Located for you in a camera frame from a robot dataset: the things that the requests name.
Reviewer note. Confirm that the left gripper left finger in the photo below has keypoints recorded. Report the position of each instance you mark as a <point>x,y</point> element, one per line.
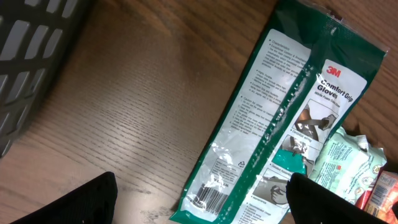
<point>91,203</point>

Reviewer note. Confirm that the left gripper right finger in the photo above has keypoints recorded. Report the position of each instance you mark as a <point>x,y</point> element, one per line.
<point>311,203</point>

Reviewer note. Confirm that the light green wipes pack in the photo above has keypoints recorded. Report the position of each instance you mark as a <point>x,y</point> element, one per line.
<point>348,165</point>

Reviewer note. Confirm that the red snack bag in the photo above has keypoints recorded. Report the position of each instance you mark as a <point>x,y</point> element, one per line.
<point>361,202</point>

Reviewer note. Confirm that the green and white package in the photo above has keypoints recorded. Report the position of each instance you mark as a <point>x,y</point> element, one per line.
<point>306,72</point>

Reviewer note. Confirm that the orange and white snack packet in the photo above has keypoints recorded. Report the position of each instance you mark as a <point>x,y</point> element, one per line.
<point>383,200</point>

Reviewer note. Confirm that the grey plastic mesh basket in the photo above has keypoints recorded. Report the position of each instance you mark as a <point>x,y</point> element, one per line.
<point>36,37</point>

